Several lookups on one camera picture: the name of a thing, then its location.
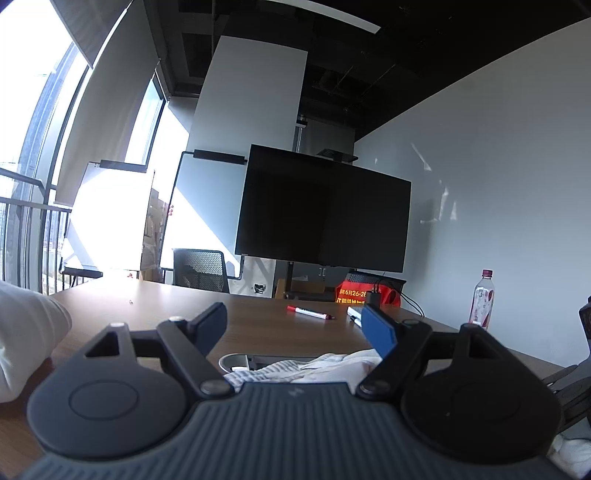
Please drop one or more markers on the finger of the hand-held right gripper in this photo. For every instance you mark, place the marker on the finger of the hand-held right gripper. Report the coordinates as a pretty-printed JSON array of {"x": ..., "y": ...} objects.
[
  {"x": 575, "y": 392},
  {"x": 587, "y": 327}
]

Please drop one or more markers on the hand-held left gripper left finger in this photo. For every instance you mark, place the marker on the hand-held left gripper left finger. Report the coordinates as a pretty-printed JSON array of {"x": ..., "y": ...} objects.
[{"x": 210, "y": 327}]

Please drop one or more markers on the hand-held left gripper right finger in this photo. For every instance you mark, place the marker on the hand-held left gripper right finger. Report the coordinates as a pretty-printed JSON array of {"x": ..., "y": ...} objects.
[{"x": 376, "y": 330}]

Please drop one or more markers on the cream sweatpants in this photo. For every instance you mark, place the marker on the cream sweatpants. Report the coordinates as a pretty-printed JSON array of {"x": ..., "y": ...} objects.
[{"x": 323, "y": 367}]

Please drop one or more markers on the black marker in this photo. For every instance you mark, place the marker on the black marker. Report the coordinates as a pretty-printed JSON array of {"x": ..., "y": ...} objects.
[{"x": 356, "y": 321}]

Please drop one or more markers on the white power strip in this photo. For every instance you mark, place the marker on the white power strip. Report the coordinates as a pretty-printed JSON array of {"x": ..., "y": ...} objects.
[{"x": 354, "y": 312}]

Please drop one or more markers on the black charger plug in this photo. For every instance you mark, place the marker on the black charger plug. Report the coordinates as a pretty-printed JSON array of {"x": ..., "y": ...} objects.
[{"x": 374, "y": 297}]

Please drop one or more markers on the red bag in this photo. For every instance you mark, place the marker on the red bag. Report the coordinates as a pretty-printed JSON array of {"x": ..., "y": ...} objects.
[{"x": 351, "y": 293}]

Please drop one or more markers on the red-capped whiteboard marker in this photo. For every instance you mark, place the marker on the red-capped whiteboard marker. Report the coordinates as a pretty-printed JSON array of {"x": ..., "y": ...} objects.
[{"x": 309, "y": 314}]

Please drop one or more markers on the flat cardboard box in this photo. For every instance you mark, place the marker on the flat cardboard box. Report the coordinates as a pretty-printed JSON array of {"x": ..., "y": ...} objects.
[{"x": 304, "y": 288}]

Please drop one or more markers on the clear plastic water bottle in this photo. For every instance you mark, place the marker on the clear plastic water bottle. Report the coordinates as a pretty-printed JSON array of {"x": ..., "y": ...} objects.
[{"x": 482, "y": 304}]

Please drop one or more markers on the stack of cardboard boxes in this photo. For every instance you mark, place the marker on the stack of cardboard boxes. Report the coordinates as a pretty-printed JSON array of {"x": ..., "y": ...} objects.
[{"x": 154, "y": 235}]

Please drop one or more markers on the large black-framed whiteboard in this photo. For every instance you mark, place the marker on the large black-framed whiteboard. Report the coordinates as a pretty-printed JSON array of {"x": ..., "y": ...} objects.
[{"x": 207, "y": 198}]

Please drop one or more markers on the black flat monitor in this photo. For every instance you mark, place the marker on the black flat monitor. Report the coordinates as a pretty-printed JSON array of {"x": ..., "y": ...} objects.
[{"x": 323, "y": 207}]

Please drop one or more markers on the flip chart easel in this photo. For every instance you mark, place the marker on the flip chart easel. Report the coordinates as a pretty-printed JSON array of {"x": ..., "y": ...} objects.
[{"x": 111, "y": 217}]

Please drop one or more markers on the black monitor stand shelf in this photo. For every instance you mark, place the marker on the black monitor stand shelf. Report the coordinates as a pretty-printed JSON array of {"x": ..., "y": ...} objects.
[{"x": 337, "y": 154}]

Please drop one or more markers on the white folded garment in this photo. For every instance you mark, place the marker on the white folded garment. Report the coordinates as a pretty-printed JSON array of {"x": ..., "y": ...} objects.
[{"x": 27, "y": 337}]

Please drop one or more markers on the beige roller blind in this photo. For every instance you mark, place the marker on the beige roller blind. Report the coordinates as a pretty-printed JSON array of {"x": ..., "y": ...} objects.
[
  {"x": 101, "y": 138},
  {"x": 87, "y": 27}
]

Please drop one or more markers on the black balcony railing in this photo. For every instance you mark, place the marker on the black balcony railing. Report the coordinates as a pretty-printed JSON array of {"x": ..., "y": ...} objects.
[{"x": 27, "y": 207}]

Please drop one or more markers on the ceiling light panel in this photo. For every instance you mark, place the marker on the ceiling light panel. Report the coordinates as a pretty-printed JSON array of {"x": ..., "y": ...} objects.
[{"x": 332, "y": 14}]

